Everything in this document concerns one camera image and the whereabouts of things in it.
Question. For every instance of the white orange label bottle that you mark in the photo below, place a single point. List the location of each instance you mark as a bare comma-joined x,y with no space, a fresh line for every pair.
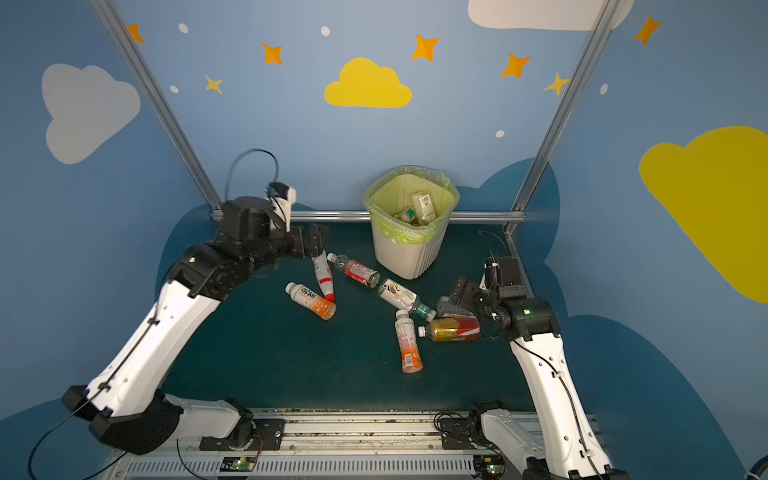
310,300

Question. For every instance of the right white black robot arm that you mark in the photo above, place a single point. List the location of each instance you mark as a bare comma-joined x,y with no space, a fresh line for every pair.
569,448

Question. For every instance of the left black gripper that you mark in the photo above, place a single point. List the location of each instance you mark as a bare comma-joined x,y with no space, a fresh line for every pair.
309,240

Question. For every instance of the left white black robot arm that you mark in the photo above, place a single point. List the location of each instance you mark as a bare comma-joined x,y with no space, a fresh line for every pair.
124,405

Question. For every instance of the right aluminium frame post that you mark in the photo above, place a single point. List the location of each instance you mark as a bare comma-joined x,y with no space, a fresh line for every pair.
584,65

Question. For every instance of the clear bottle red label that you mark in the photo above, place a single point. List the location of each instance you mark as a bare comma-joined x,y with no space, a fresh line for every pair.
354,270

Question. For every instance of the horizontal aluminium frame bar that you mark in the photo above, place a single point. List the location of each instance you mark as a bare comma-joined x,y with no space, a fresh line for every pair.
364,216

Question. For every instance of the clear bottle green white label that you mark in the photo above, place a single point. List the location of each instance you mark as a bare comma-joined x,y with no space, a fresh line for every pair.
423,207

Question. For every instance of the right controller board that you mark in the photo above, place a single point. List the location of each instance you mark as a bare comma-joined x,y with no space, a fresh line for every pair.
489,466

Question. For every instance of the clear bottle white yellow label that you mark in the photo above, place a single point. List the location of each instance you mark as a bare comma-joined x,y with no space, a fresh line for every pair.
446,309

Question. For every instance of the aluminium frame post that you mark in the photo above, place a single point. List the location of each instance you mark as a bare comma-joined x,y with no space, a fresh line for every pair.
115,25
584,65

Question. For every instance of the crushed clear bottle green cap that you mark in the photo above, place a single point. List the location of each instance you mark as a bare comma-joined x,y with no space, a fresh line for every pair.
407,215

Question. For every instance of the left controller board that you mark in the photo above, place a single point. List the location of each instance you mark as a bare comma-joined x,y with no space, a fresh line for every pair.
245,464

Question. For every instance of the white waste bin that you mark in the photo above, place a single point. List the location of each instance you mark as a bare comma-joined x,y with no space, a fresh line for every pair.
407,261

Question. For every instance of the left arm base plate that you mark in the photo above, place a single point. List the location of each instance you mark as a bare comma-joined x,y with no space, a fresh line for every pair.
252,435

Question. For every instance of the yellow red tea bottle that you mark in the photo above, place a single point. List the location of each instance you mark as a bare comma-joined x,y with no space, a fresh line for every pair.
451,329

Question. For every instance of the white label green cap bottle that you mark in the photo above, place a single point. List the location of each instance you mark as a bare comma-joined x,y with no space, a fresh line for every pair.
403,298

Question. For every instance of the white bottle red cap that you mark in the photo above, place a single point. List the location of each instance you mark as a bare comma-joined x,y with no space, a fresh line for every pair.
324,276

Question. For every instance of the white orange gradient bottle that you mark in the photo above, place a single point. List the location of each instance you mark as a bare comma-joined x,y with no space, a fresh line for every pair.
406,335

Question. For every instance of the controller board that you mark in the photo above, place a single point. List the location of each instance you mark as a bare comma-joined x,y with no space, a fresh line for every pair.
489,466
245,464

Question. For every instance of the left aluminium frame post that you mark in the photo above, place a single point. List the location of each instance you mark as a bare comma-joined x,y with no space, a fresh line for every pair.
115,25

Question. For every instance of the green plastic bin liner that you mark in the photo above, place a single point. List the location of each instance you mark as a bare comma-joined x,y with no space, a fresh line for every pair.
391,194

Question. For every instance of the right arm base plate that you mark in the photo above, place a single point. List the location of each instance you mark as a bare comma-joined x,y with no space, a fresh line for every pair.
461,433

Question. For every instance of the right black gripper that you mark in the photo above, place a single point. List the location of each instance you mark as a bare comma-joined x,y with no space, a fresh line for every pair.
472,294

